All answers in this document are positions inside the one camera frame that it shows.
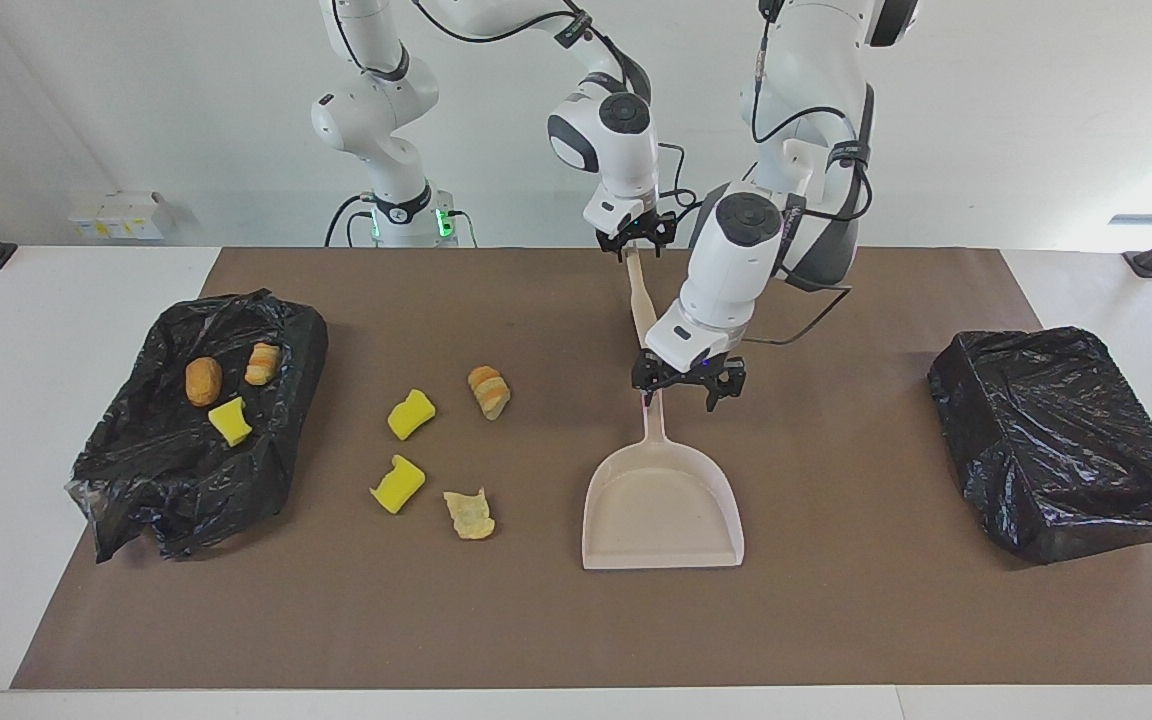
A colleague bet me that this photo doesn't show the wavy yellow sponge piece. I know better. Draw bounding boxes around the wavy yellow sponge piece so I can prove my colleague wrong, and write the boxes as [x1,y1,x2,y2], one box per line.
[387,388,437,442]

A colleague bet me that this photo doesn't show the black right base cables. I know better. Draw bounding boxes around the black right base cables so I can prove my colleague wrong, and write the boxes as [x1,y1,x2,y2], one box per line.
[324,193,382,248]

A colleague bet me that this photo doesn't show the green and yellow sponge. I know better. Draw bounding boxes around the green and yellow sponge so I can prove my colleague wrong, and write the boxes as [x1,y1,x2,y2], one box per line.
[208,396,254,447]

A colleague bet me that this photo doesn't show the notched yellow sponge piece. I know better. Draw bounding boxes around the notched yellow sponge piece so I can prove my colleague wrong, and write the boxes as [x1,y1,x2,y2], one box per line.
[369,453,427,515]

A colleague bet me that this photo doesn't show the pale yellow toy pastry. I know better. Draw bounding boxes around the pale yellow toy pastry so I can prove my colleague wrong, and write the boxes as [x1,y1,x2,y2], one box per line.
[244,342,283,387]

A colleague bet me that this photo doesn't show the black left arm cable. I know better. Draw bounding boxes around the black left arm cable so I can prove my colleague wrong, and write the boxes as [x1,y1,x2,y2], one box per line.
[741,10,877,347]

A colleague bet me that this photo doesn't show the taut black bag-lined bin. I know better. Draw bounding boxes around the taut black bag-lined bin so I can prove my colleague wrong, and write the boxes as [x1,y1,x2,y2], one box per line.
[928,326,1152,566]

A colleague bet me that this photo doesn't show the pale yellow crinkled chip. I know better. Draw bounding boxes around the pale yellow crinkled chip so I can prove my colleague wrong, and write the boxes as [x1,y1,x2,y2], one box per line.
[442,486,497,541]

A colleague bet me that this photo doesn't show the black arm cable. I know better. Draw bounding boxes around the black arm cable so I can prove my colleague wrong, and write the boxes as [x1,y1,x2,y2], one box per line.
[416,0,699,216]
[741,10,877,347]

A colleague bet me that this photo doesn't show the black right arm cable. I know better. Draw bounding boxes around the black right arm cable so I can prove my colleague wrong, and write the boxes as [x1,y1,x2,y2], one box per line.
[416,0,699,216]

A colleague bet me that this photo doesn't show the beige plastic dustpan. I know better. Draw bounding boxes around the beige plastic dustpan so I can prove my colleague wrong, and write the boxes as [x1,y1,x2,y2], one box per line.
[581,385,745,571]

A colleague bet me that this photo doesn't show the brown table mat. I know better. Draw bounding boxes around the brown table mat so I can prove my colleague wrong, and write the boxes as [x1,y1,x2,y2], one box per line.
[11,247,1152,691]

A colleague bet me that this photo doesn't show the orange striped toy croissant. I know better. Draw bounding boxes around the orange striped toy croissant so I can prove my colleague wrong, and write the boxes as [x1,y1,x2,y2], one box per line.
[467,365,512,422]

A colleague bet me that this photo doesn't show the open black bag-lined bin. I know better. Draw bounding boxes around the open black bag-lined bin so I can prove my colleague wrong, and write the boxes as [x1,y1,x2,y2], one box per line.
[66,290,329,563]

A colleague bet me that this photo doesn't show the beige brush black bristles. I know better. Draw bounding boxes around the beige brush black bristles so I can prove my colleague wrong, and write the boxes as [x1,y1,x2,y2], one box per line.
[622,247,659,351]

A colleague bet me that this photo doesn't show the brown toy bread roll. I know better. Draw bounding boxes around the brown toy bread roll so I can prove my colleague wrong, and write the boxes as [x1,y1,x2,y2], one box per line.
[185,357,224,408]

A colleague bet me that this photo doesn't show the white wall socket box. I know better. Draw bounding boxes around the white wall socket box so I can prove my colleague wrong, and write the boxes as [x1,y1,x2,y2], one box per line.
[68,192,175,241]

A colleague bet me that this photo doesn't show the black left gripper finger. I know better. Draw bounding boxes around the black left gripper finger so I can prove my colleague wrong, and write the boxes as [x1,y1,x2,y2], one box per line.
[704,362,748,414]
[631,350,667,406]

